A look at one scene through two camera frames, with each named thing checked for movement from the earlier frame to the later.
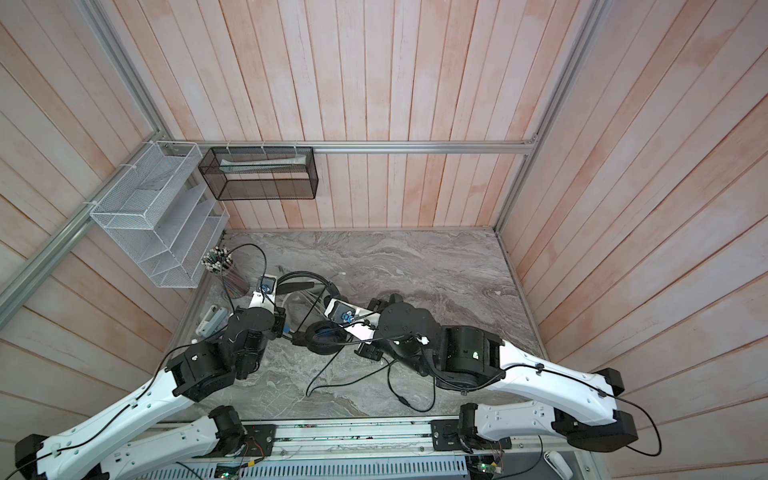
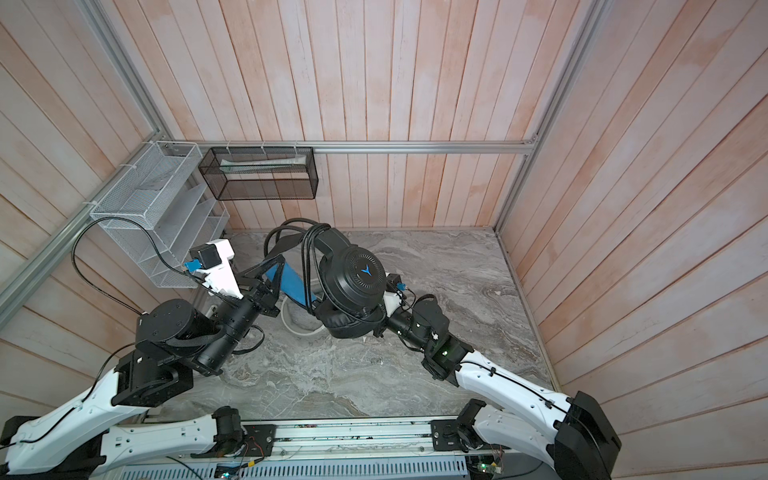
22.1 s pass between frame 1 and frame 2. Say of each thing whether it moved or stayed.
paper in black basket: stayed
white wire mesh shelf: stayed
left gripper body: moved
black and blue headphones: moved
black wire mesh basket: stayed
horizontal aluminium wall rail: stayed
